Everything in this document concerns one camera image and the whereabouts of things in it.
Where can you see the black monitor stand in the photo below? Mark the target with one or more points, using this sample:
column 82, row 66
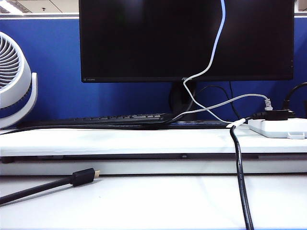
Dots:
column 175, row 100

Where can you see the white power strip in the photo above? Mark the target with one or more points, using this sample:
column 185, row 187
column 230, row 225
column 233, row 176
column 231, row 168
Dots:
column 275, row 128

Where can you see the blue office partition panel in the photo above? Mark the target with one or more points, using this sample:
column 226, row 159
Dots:
column 60, row 72

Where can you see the white desk fan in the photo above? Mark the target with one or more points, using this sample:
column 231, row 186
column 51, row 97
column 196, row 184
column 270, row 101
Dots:
column 25, row 72

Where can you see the black ASUS computer monitor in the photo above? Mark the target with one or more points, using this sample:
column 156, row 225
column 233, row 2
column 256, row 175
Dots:
column 144, row 43

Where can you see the ceiling light panel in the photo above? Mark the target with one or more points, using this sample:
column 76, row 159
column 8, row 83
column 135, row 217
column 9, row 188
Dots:
column 9, row 7

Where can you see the black Logitech keyboard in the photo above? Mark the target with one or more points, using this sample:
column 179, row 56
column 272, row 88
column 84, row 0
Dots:
column 115, row 118

